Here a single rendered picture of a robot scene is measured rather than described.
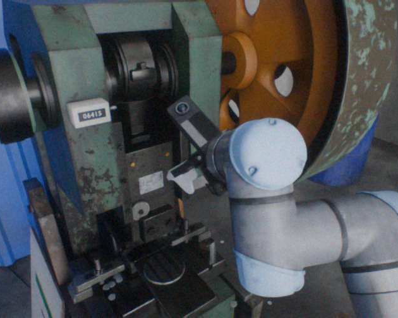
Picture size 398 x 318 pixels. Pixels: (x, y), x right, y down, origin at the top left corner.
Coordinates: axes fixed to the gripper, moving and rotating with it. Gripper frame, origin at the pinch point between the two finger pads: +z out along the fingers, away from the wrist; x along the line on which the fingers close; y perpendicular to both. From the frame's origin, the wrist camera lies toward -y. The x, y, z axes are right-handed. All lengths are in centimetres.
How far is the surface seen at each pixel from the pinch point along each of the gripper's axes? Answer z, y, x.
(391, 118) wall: 233, 115, 245
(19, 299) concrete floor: 134, 17, -103
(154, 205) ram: 26.9, 7.0, -13.0
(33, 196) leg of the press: 58, -17, -44
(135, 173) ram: 19.6, -3.5, -12.0
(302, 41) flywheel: 5.5, -5.9, 39.0
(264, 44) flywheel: 16.8, -11.5, 37.0
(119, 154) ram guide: 11.2, -9.3, -12.4
